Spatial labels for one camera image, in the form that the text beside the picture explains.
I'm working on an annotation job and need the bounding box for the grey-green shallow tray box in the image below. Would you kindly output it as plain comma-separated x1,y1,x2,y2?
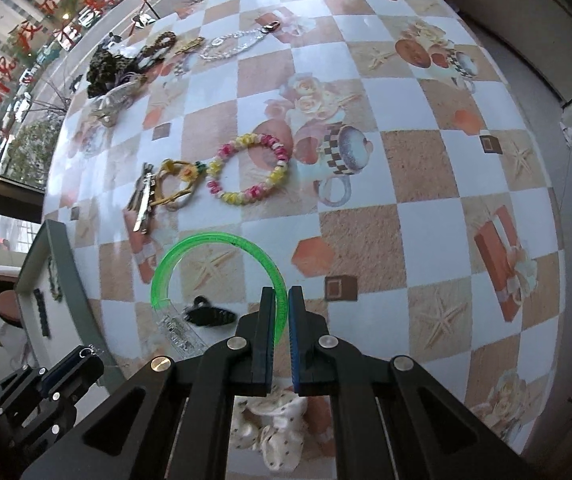
15,220,124,390

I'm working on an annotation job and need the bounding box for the pink yellow beaded bracelet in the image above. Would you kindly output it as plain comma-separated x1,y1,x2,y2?
205,132,291,207

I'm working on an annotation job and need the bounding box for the clear large claw clip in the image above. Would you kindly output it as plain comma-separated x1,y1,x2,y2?
91,74,147,128

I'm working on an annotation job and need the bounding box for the green translucent bangle bracelet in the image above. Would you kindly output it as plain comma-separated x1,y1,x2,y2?
149,232,289,361

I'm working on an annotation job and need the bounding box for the black scalloped snap hair clip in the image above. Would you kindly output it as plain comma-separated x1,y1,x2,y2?
33,288,51,338

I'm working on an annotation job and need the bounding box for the yellow flower hair tie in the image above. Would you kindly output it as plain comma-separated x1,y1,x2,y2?
151,158,208,212

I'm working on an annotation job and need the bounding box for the dark crochet scrunchie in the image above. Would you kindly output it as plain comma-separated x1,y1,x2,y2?
86,47,137,99

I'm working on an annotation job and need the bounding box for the small black claw clip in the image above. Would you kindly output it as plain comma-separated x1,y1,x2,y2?
183,296,237,328

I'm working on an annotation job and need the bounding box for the brown braided bracelet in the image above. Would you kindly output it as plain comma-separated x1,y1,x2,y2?
137,30,179,61

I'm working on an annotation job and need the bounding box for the checkered floral tablecloth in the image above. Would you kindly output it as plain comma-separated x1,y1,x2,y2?
43,0,564,453

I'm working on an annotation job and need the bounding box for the white polka dot scrunchie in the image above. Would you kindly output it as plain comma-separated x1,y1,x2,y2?
229,387,307,472

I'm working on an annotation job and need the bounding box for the orange soled black slipper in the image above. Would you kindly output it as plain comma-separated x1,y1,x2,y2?
0,274,24,328

